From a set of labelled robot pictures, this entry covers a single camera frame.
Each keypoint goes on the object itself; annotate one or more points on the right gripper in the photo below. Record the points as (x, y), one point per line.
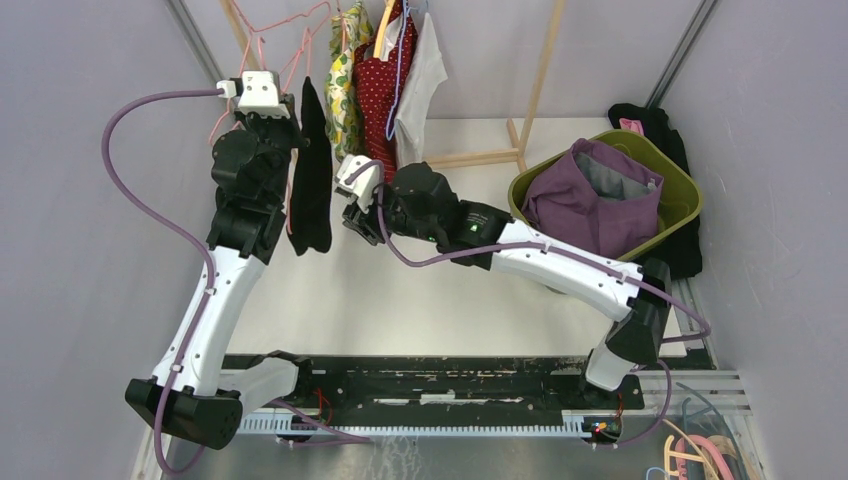
(363, 222)

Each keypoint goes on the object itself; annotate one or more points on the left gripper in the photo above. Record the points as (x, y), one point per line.
(291, 123)

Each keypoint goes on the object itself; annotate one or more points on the black skirt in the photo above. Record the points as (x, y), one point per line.
(309, 223)

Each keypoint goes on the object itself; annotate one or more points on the lemon print skirt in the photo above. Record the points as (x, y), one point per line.
(344, 124)

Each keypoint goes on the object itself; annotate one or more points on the purple pleated skirt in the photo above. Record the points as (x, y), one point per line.
(596, 198)

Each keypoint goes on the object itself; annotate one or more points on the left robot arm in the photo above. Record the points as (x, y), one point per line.
(188, 396)

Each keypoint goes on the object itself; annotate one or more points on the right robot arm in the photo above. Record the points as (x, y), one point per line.
(419, 203)

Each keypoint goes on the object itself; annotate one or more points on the red polka dot skirt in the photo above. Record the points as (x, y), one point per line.
(374, 81)

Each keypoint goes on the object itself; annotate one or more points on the white garment on rack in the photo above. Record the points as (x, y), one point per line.
(426, 74)

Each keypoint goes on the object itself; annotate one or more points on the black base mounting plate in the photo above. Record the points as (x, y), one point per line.
(398, 391)

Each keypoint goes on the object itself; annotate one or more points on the pile of spare hangers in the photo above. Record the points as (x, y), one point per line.
(704, 435)

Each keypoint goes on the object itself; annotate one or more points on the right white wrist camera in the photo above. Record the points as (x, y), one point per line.
(357, 178)

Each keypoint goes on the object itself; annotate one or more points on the blue wire hanger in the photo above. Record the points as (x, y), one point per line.
(403, 22)

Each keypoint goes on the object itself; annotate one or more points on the left aluminium frame post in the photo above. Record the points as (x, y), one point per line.
(195, 39)

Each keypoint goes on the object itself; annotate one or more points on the aluminium frame post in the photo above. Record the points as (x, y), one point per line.
(195, 39)
(695, 27)

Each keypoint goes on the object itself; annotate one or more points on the white slotted cable duct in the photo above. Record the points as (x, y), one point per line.
(284, 424)

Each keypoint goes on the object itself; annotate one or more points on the right aluminium frame post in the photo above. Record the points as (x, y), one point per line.
(695, 27)

